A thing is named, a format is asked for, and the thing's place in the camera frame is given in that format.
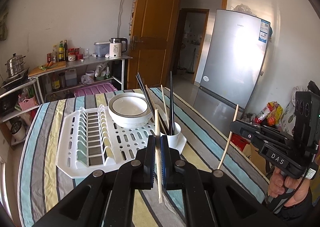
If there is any person right hand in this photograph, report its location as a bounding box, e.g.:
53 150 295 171
268 167 310 207

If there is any white plastic dish rack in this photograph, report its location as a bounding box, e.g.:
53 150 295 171
56 105 155 179

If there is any white electric kettle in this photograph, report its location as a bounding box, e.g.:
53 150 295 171
109 38 128 58

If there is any metal kitchen shelf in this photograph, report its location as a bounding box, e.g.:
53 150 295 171
1 55 132 123

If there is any red box on floor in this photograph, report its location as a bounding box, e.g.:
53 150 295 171
231 133 249 152

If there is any dark sauce bottle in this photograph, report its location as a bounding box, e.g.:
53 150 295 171
63 39 68 61

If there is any black chopstick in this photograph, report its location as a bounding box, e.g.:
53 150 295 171
161 84 169 130
136 73 168 133
169 71 175 135
136 73 161 136

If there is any wooden door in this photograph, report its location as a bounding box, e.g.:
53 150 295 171
127 0 180 89

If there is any white cylindrical utensil cup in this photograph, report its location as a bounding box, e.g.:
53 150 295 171
167 122 185 153

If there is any striped tablecloth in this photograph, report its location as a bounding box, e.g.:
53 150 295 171
17 92 268 226

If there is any black induction cooker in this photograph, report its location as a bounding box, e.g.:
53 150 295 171
1 74 27 89

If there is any green oil bottle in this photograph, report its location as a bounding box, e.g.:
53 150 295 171
58 40 65 62

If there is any translucent storage container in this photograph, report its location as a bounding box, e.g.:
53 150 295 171
94 42 110 58

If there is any pink lidded storage box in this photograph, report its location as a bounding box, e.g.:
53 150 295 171
74 83 117 97

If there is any green hanging curtain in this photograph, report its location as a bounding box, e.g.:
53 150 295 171
0 7 8 41

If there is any silver refrigerator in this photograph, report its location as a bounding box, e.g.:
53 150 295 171
195 10 270 131

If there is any pink plastic basket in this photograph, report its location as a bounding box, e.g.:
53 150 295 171
18 95 39 111

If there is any white bowl with dark rim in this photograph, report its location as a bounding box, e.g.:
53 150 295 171
108 92 152 129

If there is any pineapple print pillow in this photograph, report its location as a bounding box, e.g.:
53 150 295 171
280 101 296 135

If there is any light wooden chopstick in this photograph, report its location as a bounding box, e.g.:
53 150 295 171
145 85 157 121
216 104 240 170
155 109 163 204

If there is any wooden cutting board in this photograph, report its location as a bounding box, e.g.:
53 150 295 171
28 61 67 78

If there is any stainless steel steamer pot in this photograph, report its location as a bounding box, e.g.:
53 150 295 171
5 53 25 77

